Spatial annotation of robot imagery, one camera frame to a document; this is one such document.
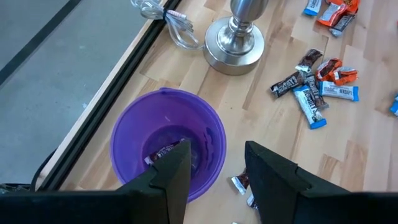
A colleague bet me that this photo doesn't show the blue white Hershey's bar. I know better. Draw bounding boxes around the blue white Hershey's bar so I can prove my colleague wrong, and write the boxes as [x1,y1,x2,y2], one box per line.
[303,0,323,17]
[292,84,328,130]
[389,94,398,117]
[318,80,360,102]

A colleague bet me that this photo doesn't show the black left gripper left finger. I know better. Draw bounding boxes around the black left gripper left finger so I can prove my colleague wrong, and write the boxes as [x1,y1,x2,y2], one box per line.
[0,139,192,224]

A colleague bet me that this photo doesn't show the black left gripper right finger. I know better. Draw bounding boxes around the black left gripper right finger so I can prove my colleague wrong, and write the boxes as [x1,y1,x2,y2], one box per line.
[244,140,398,224]

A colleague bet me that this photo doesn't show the silver table lamp white shade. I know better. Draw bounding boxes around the silver table lamp white shade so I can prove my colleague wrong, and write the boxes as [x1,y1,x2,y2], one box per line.
[203,0,270,77]

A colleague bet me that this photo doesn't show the clear lamp power cord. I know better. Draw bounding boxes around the clear lamp power cord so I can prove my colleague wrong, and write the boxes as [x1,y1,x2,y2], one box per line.
[130,0,205,50]

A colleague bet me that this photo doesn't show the brown Hershey's chocolate bar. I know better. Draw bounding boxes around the brown Hershey's chocolate bar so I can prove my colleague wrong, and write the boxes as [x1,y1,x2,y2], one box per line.
[305,74,330,111]
[294,48,325,73]
[269,71,307,99]
[328,14,356,39]
[246,194,259,210]
[230,167,251,196]
[143,138,187,166]

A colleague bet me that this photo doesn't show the purple face plastic bucket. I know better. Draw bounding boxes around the purple face plastic bucket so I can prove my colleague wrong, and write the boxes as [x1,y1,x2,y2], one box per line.
[109,87,228,203]

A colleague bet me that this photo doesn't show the black power cable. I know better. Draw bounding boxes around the black power cable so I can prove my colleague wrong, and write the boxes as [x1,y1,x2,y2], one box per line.
[29,148,59,192]

